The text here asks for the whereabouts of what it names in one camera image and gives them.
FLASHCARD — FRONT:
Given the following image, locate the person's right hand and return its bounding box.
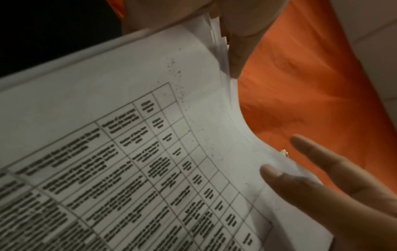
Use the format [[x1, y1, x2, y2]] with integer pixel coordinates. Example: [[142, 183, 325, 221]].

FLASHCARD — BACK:
[[259, 134, 397, 251]]

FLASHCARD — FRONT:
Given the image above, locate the person's left hand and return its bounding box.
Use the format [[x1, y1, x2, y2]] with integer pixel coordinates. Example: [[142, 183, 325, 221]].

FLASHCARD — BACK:
[[122, 0, 291, 79]]

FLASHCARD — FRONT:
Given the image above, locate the pile of printed papers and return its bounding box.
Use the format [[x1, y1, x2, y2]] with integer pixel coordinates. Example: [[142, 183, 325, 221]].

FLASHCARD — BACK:
[[0, 13, 335, 251]]

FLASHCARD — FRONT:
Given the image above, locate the red-orange cloth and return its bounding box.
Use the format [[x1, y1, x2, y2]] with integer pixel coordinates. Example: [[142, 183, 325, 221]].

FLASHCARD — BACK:
[[107, 0, 397, 194]]

